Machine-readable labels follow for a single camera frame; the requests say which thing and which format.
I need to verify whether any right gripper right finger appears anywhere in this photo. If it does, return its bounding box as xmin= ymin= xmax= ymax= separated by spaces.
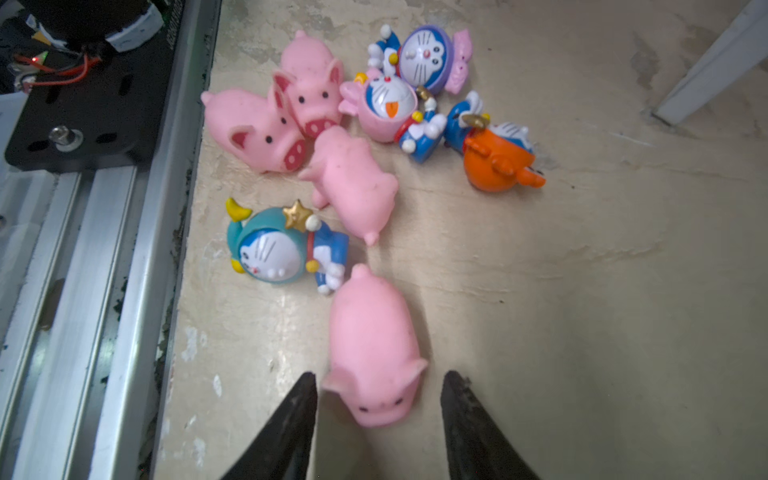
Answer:
xmin=440 ymin=370 xmax=538 ymax=480

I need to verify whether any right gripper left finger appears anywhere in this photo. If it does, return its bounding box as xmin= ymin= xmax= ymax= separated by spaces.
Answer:
xmin=222 ymin=372 xmax=318 ymax=480

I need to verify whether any pink rubber pig toy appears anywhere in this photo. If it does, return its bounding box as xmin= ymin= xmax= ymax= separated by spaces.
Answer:
xmin=273 ymin=30 xmax=344 ymax=139
xmin=321 ymin=264 xmax=429 ymax=428
xmin=298 ymin=126 xmax=399 ymax=246
xmin=200 ymin=86 xmax=307 ymax=173

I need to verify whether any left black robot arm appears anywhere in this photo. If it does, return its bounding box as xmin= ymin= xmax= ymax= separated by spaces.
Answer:
xmin=21 ymin=0 xmax=171 ymax=53

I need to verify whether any white two-tier metal shelf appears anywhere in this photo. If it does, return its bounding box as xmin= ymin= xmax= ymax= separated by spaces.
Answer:
xmin=652 ymin=0 xmax=767 ymax=125

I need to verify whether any teal hooded Doraemon figure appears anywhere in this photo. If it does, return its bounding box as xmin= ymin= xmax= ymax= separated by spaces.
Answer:
xmin=226 ymin=198 xmax=349 ymax=295

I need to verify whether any orange crab Doraemon figure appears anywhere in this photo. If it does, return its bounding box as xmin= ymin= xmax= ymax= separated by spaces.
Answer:
xmin=444 ymin=91 xmax=546 ymax=193

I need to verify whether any pink hooded Doraemon figure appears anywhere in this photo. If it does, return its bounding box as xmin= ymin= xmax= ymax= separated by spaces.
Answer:
xmin=339 ymin=70 xmax=447 ymax=164

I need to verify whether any purple hooded Doraemon figure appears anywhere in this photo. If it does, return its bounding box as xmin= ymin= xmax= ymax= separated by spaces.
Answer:
xmin=367 ymin=24 xmax=473 ymax=95

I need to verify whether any aluminium front rail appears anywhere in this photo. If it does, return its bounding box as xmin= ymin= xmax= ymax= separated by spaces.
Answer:
xmin=1 ymin=1 xmax=221 ymax=479

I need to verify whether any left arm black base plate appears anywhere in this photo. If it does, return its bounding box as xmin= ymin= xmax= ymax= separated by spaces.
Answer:
xmin=4 ymin=1 xmax=185 ymax=173

